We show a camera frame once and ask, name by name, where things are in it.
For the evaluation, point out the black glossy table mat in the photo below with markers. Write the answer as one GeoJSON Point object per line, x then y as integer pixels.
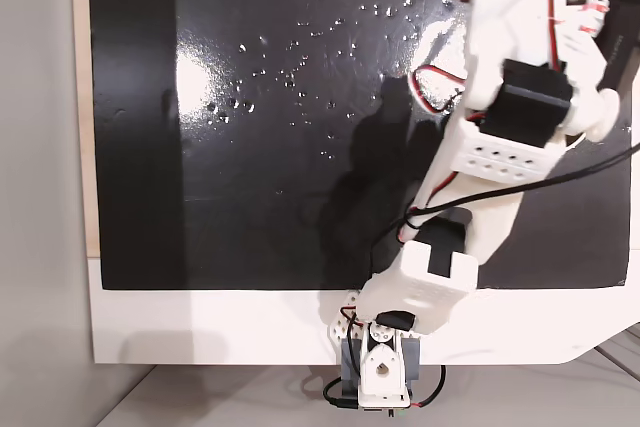
{"type": "Point", "coordinates": [250, 197]}

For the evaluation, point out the light wooden board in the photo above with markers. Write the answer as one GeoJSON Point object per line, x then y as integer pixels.
{"type": "Point", "coordinates": [80, 97]}

